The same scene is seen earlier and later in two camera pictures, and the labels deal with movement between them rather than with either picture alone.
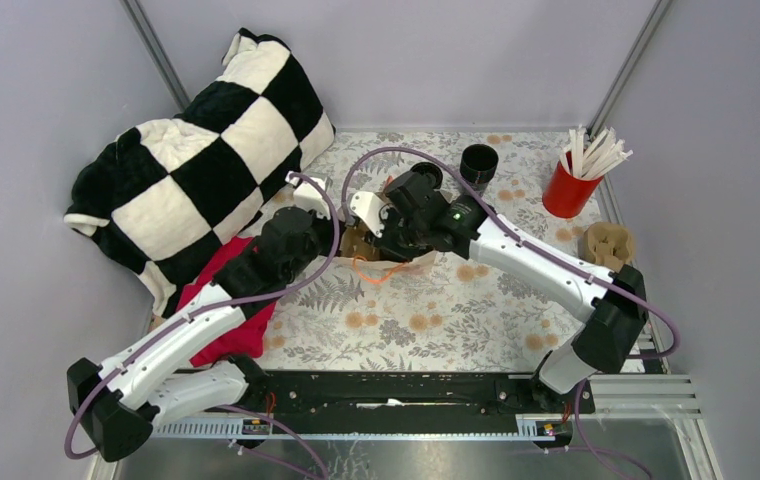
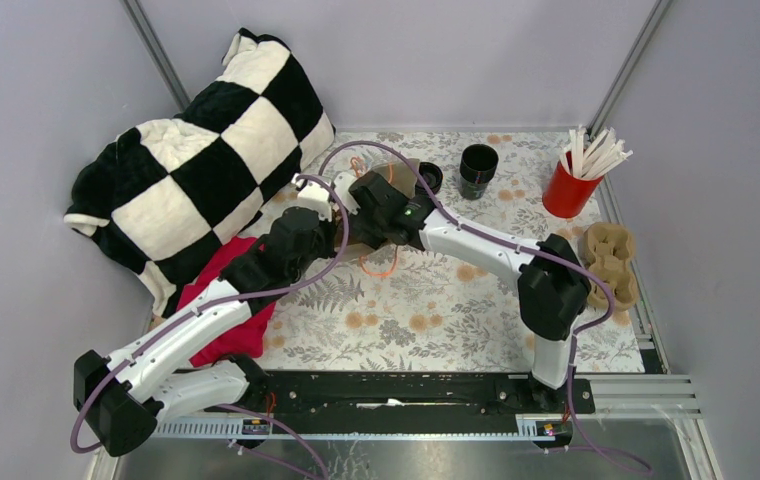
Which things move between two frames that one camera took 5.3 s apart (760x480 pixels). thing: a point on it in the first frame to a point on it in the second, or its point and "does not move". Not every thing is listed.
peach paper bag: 389,269 to 403,174
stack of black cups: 478,164 does not move
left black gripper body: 321,240 does not move
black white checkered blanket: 163,191 does not move
